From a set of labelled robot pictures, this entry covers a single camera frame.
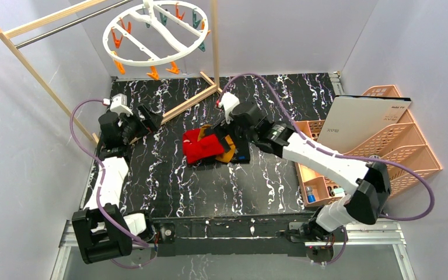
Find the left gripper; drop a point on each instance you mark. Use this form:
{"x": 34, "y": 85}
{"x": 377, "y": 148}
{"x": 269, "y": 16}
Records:
{"x": 143, "y": 117}

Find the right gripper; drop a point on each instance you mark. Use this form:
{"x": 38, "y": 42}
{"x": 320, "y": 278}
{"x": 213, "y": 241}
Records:
{"x": 226, "y": 130}

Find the mustard yellow sock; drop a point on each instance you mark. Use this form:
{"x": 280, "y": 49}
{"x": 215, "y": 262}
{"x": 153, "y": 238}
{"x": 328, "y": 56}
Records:
{"x": 224, "y": 157}

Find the red sock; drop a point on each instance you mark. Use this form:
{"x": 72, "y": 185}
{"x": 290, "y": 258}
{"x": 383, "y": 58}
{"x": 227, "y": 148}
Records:
{"x": 196, "y": 147}

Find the white round clip hanger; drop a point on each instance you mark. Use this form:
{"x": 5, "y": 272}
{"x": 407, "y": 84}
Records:
{"x": 155, "y": 33}

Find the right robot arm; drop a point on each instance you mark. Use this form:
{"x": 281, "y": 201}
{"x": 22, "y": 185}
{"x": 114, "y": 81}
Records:
{"x": 366, "y": 184}

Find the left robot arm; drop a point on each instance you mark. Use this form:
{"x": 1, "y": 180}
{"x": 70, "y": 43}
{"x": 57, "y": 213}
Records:
{"x": 102, "y": 232}

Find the orange clothes clip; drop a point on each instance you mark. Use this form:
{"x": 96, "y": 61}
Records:
{"x": 153, "y": 73}

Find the blue capped bottle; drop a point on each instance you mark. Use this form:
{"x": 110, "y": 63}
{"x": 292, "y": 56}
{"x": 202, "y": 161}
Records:
{"x": 310, "y": 195}

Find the white flat box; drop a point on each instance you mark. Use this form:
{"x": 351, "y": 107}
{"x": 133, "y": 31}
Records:
{"x": 353, "y": 119}

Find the metal rack rod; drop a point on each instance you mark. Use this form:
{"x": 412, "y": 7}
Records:
{"x": 71, "y": 24}

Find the pink plastic file organizer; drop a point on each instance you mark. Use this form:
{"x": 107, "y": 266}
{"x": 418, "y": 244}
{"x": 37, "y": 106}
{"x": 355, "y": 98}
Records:
{"x": 402, "y": 142}

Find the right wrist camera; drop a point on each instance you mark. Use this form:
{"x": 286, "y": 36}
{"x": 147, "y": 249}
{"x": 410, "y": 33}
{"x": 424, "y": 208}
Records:
{"x": 227, "y": 103}

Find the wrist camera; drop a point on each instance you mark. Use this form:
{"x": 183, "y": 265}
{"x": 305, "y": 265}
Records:
{"x": 118, "y": 104}
{"x": 227, "y": 103}

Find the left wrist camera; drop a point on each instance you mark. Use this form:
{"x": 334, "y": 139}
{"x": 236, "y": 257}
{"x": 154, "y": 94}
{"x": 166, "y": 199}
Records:
{"x": 118, "y": 104}

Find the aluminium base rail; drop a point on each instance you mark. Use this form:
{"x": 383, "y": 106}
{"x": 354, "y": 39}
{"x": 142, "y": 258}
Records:
{"x": 249, "y": 247}

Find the wooden clothes rack frame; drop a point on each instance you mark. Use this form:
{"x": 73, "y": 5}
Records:
{"x": 6, "y": 36}

